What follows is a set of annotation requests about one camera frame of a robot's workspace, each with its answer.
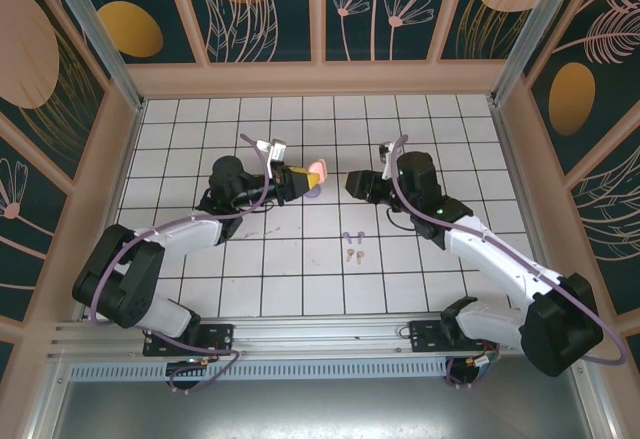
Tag pink earbud charging case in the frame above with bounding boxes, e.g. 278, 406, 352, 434
305, 158, 329, 183

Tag aluminium table edge strip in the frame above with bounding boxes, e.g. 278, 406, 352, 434
487, 94, 541, 270
77, 98, 147, 321

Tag grey metal sheet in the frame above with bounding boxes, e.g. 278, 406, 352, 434
27, 376, 619, 439

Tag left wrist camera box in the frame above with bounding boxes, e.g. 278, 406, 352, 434
258, 139, 290, 181

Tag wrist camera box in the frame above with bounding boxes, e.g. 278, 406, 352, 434
377, 141, 397, 181
258, 139, 290, 181

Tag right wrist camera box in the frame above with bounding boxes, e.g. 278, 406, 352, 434
377, 141, 397, 181

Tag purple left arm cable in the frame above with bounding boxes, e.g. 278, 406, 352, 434
88, 132, 274, 395

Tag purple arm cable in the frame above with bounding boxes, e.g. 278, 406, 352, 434
387, 134, 629, 389
88, 132, 274, 395

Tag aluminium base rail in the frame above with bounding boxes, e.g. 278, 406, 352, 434
47, 317, 504, 365

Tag aluminium corner post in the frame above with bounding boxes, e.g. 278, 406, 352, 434
40, 0, 147, 113
489, 0, 587, 106

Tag grey slotted cable duct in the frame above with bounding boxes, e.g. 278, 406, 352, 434
66, 358, 450, 383

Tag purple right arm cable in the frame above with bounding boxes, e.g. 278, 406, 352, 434
387, 134, 629, 389

